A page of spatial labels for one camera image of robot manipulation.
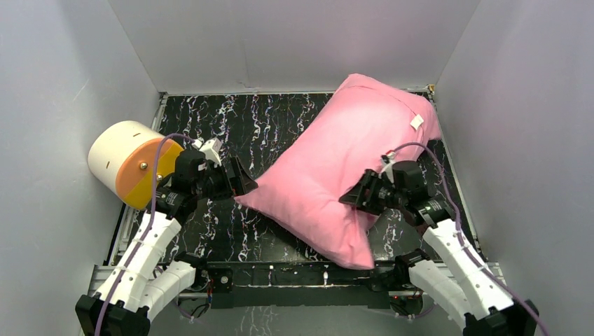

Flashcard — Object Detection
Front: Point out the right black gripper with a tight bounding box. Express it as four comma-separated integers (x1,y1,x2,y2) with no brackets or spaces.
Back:
337,169,405,216

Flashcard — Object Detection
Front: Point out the pink pillowcase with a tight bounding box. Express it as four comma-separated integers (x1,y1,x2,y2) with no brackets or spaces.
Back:
236,73,441,270

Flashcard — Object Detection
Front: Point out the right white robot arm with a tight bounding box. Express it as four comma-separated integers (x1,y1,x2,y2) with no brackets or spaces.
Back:
339,161,538,335

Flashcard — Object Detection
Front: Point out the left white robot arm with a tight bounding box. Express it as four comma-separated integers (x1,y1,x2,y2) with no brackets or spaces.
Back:
75,150,258,335

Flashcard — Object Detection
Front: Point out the white orange yellow cylinder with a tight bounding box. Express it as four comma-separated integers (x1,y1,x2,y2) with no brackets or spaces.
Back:
88,120,183,209

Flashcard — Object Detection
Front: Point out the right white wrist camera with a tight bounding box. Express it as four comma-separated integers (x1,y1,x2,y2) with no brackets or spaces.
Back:
379,150,396,183

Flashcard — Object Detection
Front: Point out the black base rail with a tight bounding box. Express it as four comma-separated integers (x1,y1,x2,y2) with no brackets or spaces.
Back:
205,262,404,309

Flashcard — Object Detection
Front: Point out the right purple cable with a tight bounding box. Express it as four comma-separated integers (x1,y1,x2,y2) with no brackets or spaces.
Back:
389,141,551,336

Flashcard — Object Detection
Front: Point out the purple cable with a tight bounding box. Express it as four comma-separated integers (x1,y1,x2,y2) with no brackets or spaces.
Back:
389,141,551,336
92,133,198,336

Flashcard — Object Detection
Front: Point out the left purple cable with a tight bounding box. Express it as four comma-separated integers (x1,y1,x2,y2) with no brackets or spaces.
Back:
92,133,198,336

